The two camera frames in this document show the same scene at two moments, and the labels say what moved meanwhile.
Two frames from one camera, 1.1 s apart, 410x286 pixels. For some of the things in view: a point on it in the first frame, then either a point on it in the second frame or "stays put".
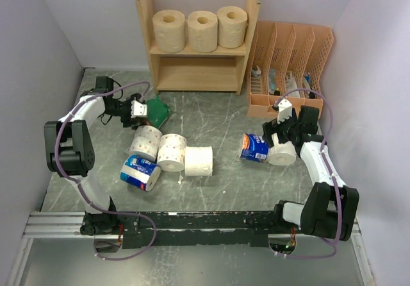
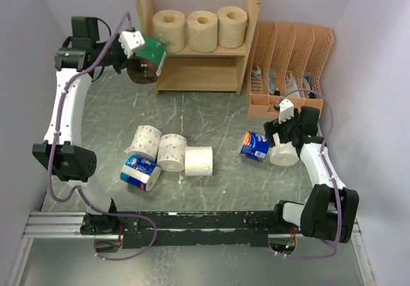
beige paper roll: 232,26 stays put
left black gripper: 128,122 → 125,63
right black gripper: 273,127 stays put
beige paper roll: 169,26 stays put
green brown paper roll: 157,111 → 147,62
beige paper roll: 202,27 stays put
